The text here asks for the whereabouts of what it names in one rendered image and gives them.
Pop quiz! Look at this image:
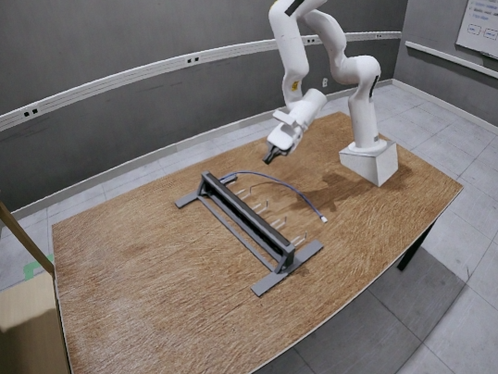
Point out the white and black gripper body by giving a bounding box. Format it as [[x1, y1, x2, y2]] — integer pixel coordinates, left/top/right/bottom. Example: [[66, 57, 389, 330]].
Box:
[[268, 123, 303, 156]]

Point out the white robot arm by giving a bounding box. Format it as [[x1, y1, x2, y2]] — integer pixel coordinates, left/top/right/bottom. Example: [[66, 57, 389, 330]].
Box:
[[269, 0, 387, 154]]

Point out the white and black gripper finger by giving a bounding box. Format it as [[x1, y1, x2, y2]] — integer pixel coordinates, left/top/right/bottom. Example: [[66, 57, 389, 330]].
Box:
[[264, 146, 292, 165], [262, 140, 277, 164]]

